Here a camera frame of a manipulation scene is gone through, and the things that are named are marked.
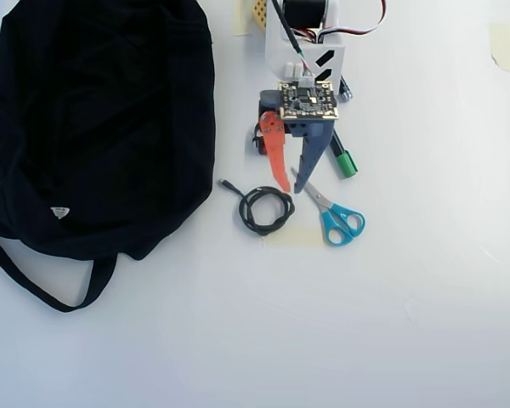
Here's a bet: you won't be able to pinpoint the blue-grey gripper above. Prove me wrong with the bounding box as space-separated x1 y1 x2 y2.
258 88 337 195

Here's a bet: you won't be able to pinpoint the black fabric bag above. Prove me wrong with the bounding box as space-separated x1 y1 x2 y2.
0 0 218 314

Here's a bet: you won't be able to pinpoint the black marker with green cap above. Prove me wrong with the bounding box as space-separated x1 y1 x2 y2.
329 129 360 179

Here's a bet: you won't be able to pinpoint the small dark striped object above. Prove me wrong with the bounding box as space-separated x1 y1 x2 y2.
338 75 355 104

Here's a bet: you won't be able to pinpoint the beige masking tape strip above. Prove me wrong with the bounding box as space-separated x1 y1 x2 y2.
233 0 256 37
262 226 325 249
488 22 510 74

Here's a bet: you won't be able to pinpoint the yellow perforated plastic part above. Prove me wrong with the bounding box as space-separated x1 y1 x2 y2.
250 0 274 32

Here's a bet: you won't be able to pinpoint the camera circuit board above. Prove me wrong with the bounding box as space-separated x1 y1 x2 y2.
278 79 339 123

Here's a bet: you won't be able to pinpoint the blue-handled scissors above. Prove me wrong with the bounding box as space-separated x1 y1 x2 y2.
290 167 366 247

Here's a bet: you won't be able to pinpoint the coiled black USB cable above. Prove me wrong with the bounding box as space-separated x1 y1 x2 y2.
218 178 296 237

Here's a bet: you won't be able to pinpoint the black camera cable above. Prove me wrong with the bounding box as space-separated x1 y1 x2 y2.
269 0 312 71

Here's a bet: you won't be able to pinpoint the white red black servo wires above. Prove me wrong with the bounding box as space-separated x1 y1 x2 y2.
296 0 388 46

